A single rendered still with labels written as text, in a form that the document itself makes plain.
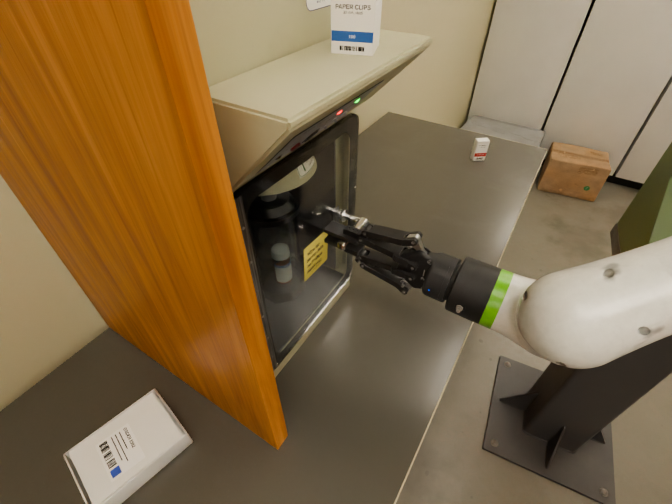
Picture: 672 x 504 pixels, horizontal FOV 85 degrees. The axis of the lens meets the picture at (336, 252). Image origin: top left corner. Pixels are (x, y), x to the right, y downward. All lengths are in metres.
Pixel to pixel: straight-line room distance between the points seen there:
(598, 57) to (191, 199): 3.26
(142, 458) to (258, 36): 0.65
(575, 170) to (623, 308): 2.86
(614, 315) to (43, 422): 0.91
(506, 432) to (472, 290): 1.35
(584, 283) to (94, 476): 0.74
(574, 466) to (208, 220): 1.80
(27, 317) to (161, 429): 0.35
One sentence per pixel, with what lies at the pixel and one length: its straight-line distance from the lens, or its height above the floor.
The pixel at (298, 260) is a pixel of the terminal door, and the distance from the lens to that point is 0.62.
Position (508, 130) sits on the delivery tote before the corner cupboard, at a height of 0.33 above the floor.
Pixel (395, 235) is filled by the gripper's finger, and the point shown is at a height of 1.25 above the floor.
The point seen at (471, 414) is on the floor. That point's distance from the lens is 1.88.
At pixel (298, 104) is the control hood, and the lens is 0.35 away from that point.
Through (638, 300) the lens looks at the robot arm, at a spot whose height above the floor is 1.36.
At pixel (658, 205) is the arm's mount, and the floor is 1.11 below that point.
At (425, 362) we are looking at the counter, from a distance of 0.83.
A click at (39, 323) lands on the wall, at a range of 0.95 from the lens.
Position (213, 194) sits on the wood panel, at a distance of 0.31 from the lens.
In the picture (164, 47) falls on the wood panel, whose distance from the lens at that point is 0.26.
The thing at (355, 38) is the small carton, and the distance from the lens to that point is 0.48.
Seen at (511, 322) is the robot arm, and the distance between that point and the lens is 0.57.
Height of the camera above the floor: 1.63
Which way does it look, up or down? 43 degrees down
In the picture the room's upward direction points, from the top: straight up
